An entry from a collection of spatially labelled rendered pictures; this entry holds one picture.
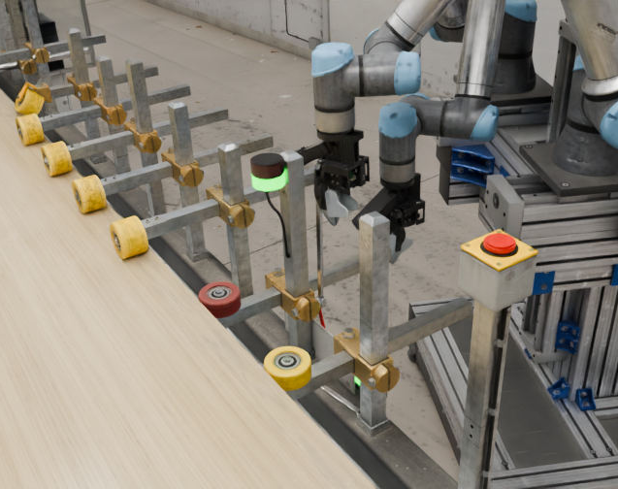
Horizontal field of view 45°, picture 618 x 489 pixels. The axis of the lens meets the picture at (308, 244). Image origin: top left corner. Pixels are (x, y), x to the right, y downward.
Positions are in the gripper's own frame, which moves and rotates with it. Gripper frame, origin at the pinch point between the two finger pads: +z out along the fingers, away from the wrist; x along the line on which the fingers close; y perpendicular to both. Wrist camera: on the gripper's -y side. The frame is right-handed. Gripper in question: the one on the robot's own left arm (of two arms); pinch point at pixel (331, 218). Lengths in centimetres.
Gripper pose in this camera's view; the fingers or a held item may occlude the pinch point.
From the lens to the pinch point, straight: 152.8
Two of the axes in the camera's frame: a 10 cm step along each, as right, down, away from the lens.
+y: 8.0, 2.6, -5.4
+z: 0.6, 8.6, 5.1
